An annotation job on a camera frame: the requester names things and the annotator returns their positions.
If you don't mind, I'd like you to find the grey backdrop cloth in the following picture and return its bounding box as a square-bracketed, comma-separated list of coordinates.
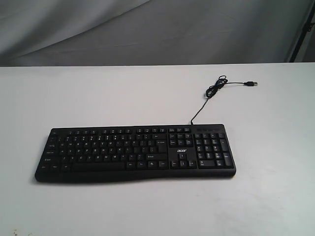
[0, 0, 313, 66]

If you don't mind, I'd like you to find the black tripod stand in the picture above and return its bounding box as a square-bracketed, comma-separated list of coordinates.
[287, 0, 315, 63]

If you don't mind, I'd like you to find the black acer keyboard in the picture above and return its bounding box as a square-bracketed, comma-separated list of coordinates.
[34, 124, 236, 183]

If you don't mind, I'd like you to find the black keyboard usb cable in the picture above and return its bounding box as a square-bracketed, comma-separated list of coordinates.
[189, 75, 258, 125]

